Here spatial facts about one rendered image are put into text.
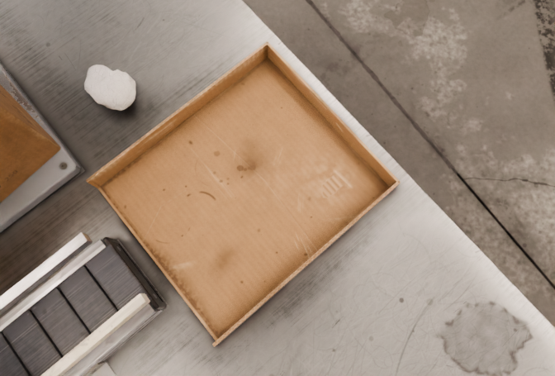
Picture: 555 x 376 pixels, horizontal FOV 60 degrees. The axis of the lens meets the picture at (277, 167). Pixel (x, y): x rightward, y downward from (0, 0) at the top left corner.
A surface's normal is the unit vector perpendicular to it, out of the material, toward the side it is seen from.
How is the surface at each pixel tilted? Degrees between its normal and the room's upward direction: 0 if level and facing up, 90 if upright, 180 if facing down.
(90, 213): 0
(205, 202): 0
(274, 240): 0
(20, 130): 90
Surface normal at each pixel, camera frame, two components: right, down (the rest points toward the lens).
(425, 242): 0.00, -0.25
